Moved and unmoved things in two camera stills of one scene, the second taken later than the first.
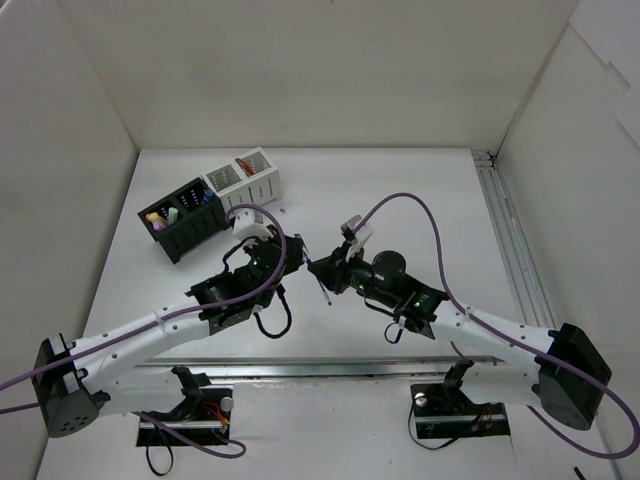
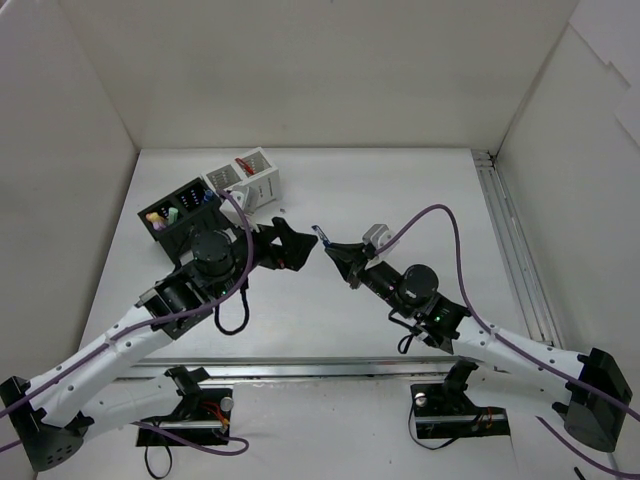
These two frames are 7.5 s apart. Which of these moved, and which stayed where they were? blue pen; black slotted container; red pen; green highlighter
Moved: blue pen
Stayed: red pen; green highlighter; black slotted container
